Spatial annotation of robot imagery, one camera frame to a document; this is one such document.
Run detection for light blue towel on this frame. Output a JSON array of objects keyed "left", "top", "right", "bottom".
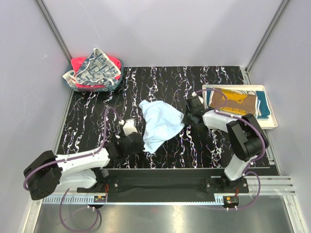
[{"left": 139, "top": 100, "right": 184, "bottom": 153}]

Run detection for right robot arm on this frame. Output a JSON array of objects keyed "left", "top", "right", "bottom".
[{"left": 183, "top": 96, "right": 269, "bottom": 193}]

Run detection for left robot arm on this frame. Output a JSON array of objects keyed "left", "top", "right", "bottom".
[{"left": 23, "top": 133, "right": 144, "bottom": 200}]

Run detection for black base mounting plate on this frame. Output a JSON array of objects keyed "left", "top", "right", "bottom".
[{"left": 77, "top": 168, "right": 249, "bottom": 204}]

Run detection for brown yellow folded towel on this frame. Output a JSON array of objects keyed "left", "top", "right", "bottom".
[{"left": 208, "top": 88, "right": 258, "bottom": 115}]

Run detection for left orange connector box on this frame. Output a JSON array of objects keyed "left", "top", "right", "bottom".
[{"left": 93, "top": 194, "right": 107, "bottom": 203}]

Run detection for orange connector box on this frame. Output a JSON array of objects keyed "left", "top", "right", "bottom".
[
  {"left": 224, "top": 196, "right": 240, "bottom": 206},
  {"left": 93, "top": 194, "right": 107, "bottom": 203}
]

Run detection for teal white folded towel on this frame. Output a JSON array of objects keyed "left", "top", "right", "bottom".
[{"left": 203, "top": 88, "right": 271, "bottom": 120}]

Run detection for white rectangular tray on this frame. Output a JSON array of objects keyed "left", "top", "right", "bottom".
[{"left": 202, "top": 84, "right": 277, "bottom": 130}]

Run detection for teal round laundry basket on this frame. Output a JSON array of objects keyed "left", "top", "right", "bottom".
[{"left": 63, "top": 58, "right": 124, "bottom": 92}]

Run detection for white blue patterned towel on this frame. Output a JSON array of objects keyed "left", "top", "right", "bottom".
[{"left": 62, "top": 48, "right": 121, "bottom": 87}]

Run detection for red towel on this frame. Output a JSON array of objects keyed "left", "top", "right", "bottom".
[{"left": 70, "top": 55, "right": 122, "bottom": 88}]

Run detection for right orange connector box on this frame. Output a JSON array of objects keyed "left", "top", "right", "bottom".
[{"left": 224, "top": 196, "right": 240, "bottom": 206}]

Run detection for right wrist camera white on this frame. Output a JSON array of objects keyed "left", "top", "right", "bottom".
[{"left": 191, "top": 92, "right": 204, "bottom": 105}]

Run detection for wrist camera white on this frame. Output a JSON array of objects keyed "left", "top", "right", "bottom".
[
  {"left": 191, "top": 92, "right": 204, "bottom": 105},
  {"left": 119, "top": 118, "right": 138, "bottom": 136}
]

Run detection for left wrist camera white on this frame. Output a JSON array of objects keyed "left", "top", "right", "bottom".
[{"left": 119, "top": 118, "right": 138, "bottom": 136}]

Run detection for aluminium front rail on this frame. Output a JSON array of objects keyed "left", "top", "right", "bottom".
[{"left": 41, "top": 193, "right": 296, "bottom": 206}]

